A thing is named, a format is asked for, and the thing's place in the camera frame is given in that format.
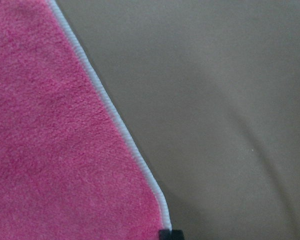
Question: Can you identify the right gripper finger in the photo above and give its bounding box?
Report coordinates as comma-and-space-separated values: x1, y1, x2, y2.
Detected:
158, 229, 184, 240

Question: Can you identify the pink towel with grey back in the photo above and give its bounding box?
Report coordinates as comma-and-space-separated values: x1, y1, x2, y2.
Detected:
0, 0, 172, 240

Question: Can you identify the brown paper table cover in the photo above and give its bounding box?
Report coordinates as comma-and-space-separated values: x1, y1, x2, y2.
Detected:
58, 0, 300, 240

